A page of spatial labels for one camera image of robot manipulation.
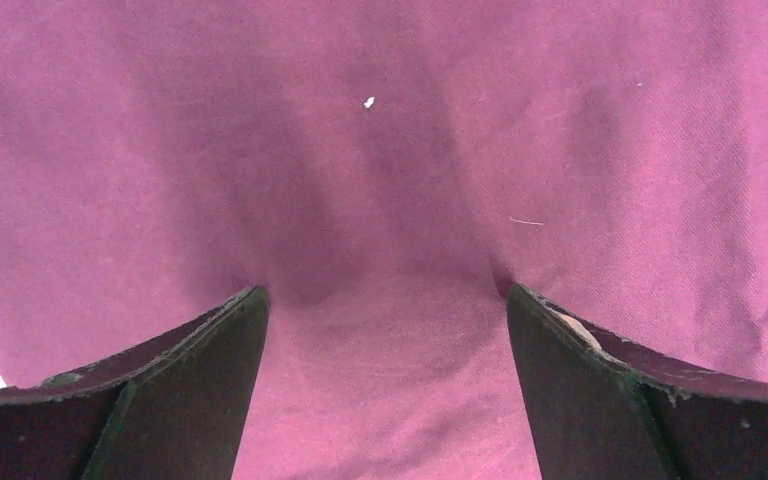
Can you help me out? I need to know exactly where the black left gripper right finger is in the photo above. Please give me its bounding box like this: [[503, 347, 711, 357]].
[[507, 284, 768, 480]]

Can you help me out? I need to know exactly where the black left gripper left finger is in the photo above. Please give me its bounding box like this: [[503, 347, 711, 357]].
[[0, 286, 270, 479]]

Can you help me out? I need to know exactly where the purple cloth wrap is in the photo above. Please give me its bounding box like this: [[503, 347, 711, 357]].
[[0, 1, 768, 479]]

